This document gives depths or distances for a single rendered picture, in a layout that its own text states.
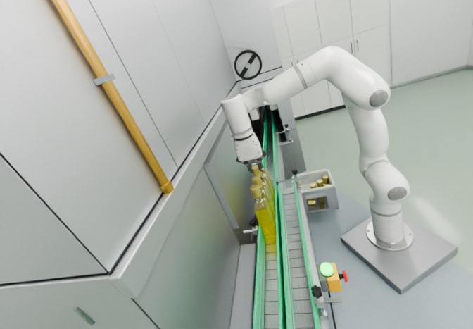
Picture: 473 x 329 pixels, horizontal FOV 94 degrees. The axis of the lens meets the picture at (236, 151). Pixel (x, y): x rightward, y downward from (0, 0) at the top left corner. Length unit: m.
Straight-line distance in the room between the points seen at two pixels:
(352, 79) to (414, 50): 4.95
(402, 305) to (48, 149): 1.22
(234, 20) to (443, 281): 1.82
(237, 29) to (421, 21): 4.36
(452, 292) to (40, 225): 1.30
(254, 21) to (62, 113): 1.54
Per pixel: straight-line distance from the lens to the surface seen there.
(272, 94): 0.79
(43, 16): 0.53
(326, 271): 0.96
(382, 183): 1.00
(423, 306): 1.24
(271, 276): 0.94
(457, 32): 6.05
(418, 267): 1.27
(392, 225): 1.23
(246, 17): 1.82
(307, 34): 4.61
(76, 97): 0.48
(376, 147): 0.96
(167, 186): 0.57
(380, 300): 1.23
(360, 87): 0.80
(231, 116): 0.82
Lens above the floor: 1.82
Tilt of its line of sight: 25 degrees down
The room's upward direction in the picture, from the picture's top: 21 degrees counter-clockwise
